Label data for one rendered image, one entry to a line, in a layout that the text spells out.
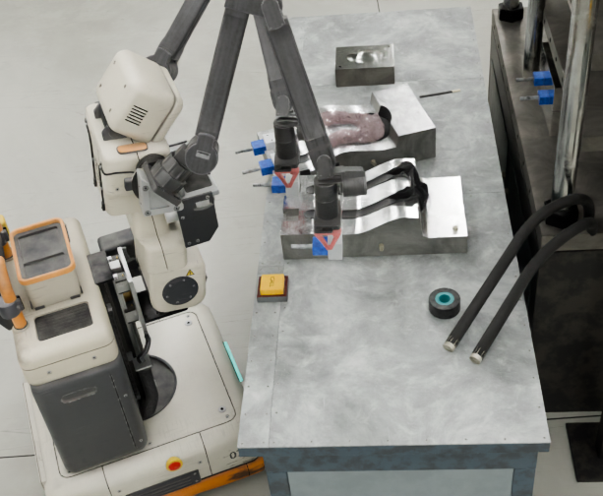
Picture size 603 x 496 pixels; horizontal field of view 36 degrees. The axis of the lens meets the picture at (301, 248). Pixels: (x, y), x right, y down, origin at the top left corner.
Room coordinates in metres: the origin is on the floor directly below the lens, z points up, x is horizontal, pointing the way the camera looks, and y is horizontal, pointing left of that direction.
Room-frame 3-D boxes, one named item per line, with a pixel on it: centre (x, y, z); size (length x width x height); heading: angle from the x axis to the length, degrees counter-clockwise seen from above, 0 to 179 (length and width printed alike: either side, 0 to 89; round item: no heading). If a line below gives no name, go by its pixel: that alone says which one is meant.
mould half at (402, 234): (2.01, -0.21, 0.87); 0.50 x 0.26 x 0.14; 83
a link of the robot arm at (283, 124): (2.09, 0.00, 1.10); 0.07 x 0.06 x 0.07; 77
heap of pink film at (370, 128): (2.37, -0.17, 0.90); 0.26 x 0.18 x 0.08; 100
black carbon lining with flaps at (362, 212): (2.02, -0.20, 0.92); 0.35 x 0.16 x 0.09; 83
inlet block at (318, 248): (1.80, -0.04, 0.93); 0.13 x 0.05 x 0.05; 83
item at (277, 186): (2.10, 0.05, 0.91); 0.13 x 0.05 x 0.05; 83
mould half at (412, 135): (2.37, -0.17, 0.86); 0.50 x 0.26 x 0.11; 100
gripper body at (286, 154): (2.10, 0.01, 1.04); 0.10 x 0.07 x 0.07; 173
